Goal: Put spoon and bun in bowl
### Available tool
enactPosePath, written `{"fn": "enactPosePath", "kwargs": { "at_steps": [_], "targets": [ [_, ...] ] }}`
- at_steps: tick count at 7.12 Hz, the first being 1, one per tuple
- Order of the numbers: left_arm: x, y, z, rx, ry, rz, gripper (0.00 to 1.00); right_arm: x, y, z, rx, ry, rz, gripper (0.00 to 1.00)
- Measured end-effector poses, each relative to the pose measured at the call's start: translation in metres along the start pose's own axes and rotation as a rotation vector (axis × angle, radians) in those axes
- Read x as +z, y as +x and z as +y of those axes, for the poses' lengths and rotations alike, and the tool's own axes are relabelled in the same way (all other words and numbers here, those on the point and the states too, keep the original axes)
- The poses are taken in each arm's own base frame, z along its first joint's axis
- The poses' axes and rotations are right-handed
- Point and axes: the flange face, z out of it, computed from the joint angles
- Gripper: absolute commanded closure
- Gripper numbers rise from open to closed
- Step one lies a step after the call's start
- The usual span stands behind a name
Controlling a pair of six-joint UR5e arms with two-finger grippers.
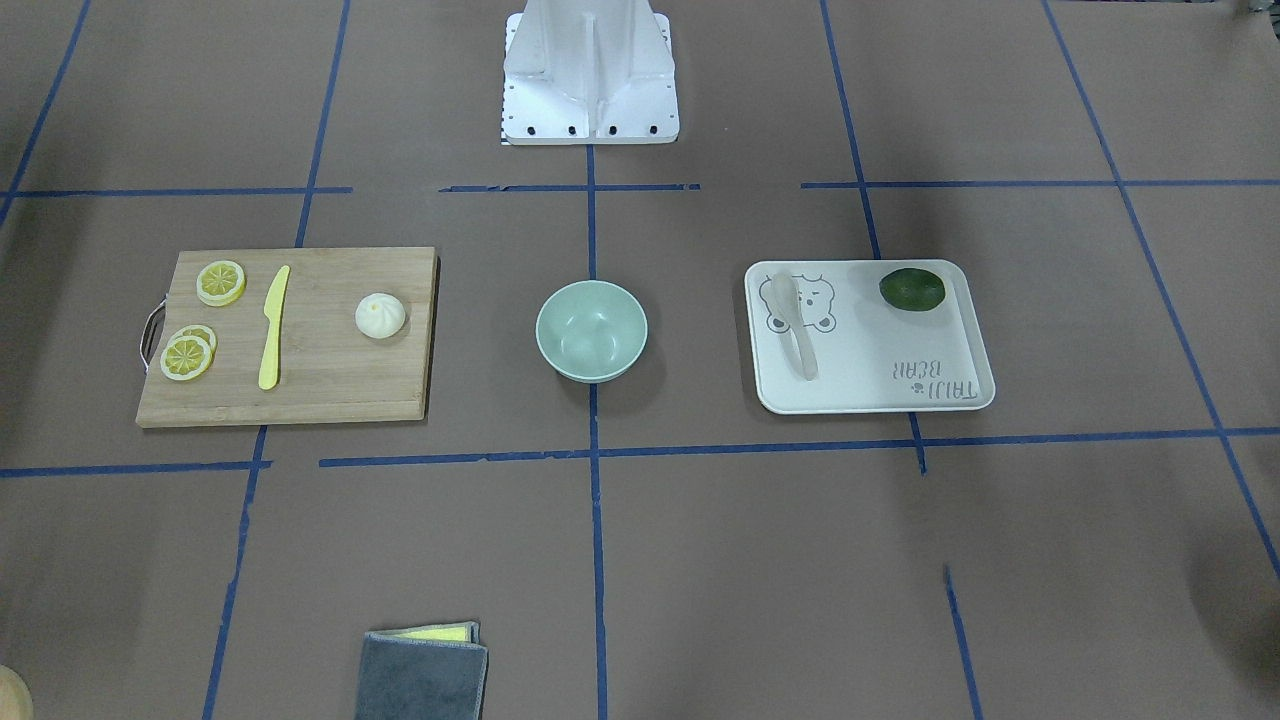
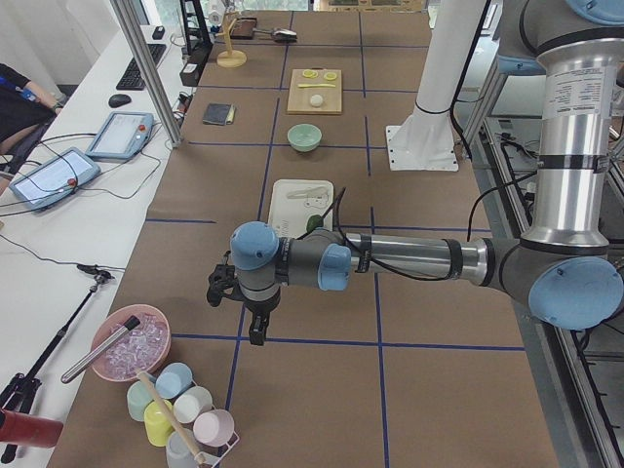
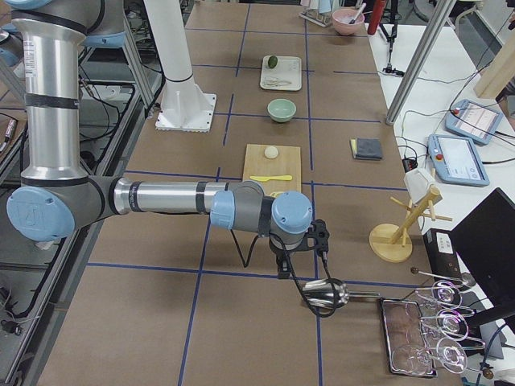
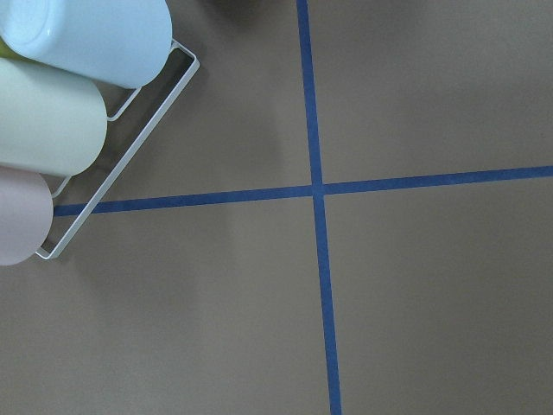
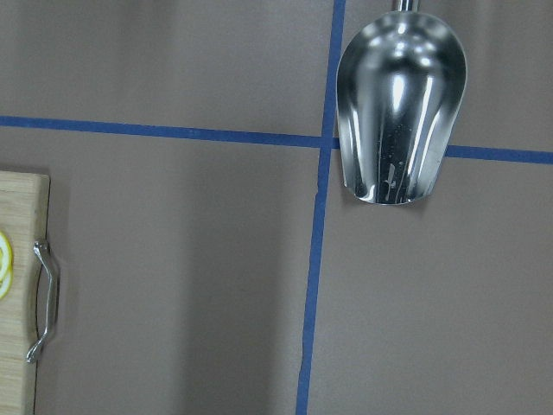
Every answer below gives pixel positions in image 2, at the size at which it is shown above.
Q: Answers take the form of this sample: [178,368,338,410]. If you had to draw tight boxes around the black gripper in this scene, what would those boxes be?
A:
[240,285,280,346]

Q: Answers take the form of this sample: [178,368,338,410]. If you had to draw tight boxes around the white ceramic spoon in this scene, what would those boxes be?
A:
[287,186,329,200]

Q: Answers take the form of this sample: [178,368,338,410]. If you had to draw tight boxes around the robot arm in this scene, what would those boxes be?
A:
[230,1,623,345]

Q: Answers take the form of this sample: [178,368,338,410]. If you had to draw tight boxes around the pink bowl with ice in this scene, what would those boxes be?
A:
[92,304,172,382]

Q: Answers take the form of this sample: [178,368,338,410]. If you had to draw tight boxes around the light green bowl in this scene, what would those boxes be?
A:
[287,123,323,153]

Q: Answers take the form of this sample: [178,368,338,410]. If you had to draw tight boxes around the white steamed bun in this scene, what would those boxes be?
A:
[309,95,324,108]

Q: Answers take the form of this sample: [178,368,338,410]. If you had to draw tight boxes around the blue cup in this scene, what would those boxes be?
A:
[155,362,193,399]

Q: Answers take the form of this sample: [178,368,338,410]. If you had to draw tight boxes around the white cup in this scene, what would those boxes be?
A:
[174,385,213,424]

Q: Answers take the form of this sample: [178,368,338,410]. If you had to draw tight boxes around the pink cup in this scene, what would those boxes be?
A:
[193,409,235,448]

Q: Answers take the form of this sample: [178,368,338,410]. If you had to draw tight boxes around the green avocado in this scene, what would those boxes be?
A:
[306,214,324,233]

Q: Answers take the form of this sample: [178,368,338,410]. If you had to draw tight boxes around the white rectangular tray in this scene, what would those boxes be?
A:
[267,179,334,238]

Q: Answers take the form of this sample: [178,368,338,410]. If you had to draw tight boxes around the yellow cup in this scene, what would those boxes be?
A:
[143,401,175,448]

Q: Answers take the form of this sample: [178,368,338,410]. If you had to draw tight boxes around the green cup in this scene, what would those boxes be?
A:
[126,380,153,422]

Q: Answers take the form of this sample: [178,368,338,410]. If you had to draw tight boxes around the grey cup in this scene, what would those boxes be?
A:
[165,432,198,468]

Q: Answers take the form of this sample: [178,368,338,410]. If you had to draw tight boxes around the grey folded cloth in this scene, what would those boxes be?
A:
[202,102,236,126]

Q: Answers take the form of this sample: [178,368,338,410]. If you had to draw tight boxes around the wooden cutting board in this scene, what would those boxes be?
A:
[287,68,342,115]

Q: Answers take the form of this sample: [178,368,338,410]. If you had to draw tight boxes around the teach pendant far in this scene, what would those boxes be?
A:
[86,111,154,161]

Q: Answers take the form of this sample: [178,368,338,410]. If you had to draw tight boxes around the teach pendant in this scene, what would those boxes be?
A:
[9,147,100,211]
[86,111,154,161]

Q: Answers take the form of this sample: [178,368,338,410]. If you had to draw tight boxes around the black tripod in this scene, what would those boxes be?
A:
[1,265,114,463]

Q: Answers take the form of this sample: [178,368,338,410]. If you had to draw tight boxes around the teach pendant near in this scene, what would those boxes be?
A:
[9,147,100,211]

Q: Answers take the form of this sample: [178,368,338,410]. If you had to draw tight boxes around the yellow plastic knife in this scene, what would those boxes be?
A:
[297,83,336,89]

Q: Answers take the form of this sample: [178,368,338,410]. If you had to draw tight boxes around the red cylinder bottle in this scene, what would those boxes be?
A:
[0,409,63,448]

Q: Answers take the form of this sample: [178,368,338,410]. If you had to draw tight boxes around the lemon slice left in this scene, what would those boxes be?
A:
[302,69,319,79]

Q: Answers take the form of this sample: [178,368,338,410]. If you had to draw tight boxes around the black computer mouse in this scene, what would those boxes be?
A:
[108,94,132,108]

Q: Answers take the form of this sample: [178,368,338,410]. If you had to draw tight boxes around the wooden mug tree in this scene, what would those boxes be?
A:
[216,12,247,68]

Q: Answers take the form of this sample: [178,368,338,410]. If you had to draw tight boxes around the black keyboard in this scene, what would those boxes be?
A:
[115,42,168,92]

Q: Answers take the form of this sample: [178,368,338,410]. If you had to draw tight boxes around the metal scoop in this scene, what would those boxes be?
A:
[253,28,297,43]

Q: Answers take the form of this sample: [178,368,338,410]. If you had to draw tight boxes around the seated person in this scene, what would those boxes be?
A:
[1,63,64,174]

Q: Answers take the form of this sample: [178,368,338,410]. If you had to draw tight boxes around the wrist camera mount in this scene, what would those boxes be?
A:
[206,251,242,307]

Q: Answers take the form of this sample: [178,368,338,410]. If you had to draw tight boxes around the wire cup rack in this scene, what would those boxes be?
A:
[194,384,241,462]

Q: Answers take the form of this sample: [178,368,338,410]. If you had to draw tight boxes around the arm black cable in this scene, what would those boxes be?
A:
[296,185,537,282]

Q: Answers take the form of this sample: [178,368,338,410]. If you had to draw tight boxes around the aluminium frame post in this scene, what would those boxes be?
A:
[110,0,181,148]

